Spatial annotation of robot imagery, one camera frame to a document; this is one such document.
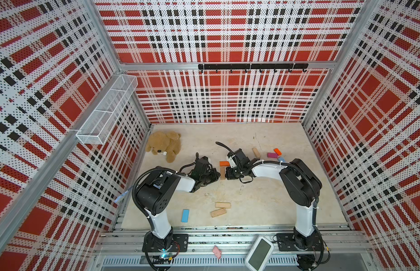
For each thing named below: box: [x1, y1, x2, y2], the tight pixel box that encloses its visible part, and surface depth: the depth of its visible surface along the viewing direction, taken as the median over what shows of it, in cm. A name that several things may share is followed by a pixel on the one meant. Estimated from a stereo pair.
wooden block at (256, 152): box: [251, 147, 261, 159], surface depth 107 cm
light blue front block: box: [180, 208, 190, 224], surface depth 84 cm
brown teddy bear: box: [145, 130, 182, 164], surface depth 94 cm
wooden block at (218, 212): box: [210, 208, 228, 218], surface depth 84 cm
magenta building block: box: [267, 152, 279, 159], surface depth 107 cm
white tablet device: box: [244, 235, 275, 271], surface depth 69 cm
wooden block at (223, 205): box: [215, 202, 232, 209], surface depth 86 cm
